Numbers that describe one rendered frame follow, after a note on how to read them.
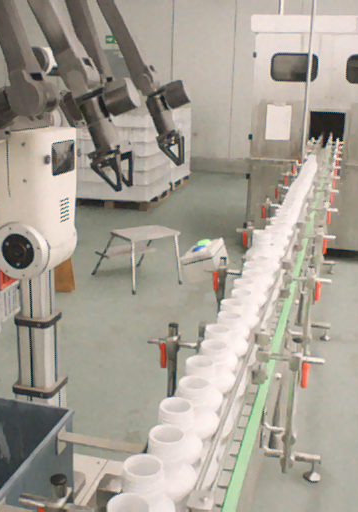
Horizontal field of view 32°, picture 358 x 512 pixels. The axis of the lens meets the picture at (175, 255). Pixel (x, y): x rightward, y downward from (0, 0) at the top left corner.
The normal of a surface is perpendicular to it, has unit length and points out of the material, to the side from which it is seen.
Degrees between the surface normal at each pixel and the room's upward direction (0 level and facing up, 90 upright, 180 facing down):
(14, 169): 90
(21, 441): 90
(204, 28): 90
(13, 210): 101
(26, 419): 90
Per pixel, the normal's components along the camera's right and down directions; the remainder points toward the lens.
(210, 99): -0.25, 0.25
